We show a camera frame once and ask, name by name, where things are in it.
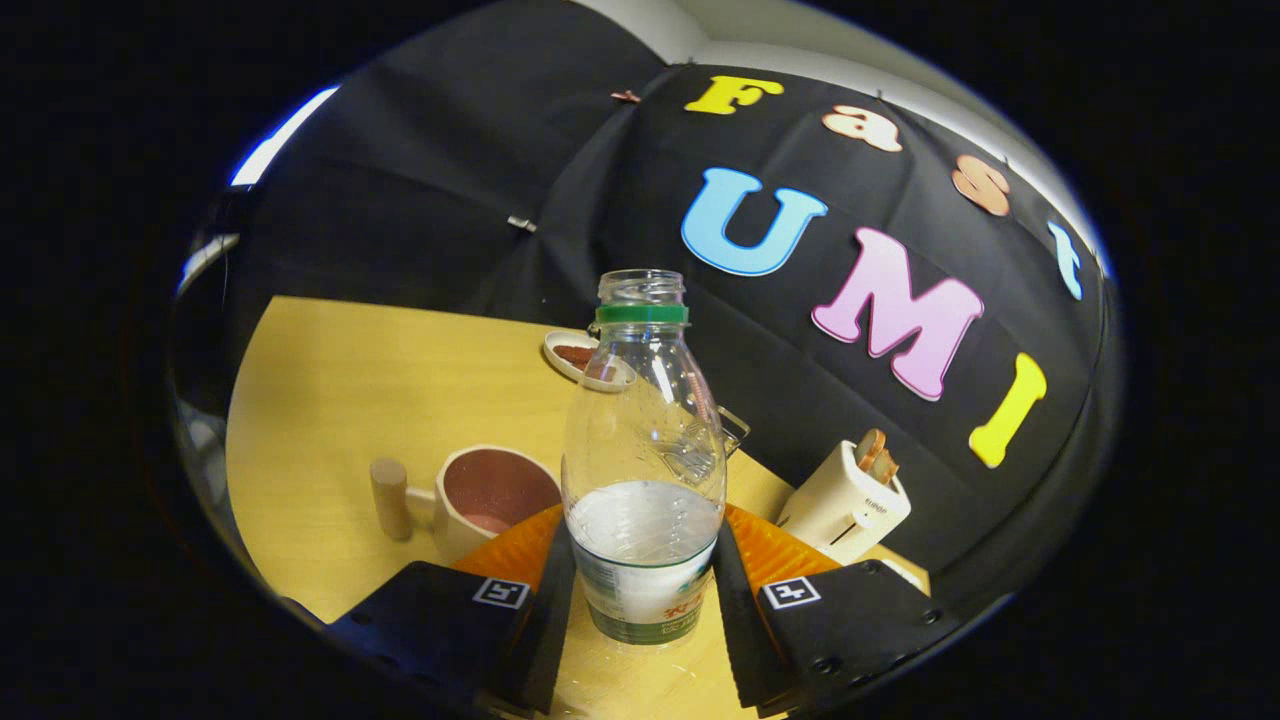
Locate clear plastic bottle green ring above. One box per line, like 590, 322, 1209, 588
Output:
560, 268, 729, 646

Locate white toaster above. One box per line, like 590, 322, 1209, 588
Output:
775, 438, 913, 567

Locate small white plate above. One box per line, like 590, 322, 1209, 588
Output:
542, 330, 637, 393

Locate wooden table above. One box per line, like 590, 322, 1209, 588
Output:
225, 295, 931, 720

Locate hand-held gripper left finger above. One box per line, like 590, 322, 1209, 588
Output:
325, 505, 579, 716

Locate wire mesh holder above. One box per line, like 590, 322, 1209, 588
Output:
715, 405, 751, 459

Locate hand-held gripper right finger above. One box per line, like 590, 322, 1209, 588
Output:
712, 503, 961, 716

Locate black backdrop cloth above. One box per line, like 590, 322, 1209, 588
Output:
225, 0, 1121, 611

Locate beige cup with wooden handle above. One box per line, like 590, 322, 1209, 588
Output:
369, 444, 563, 564

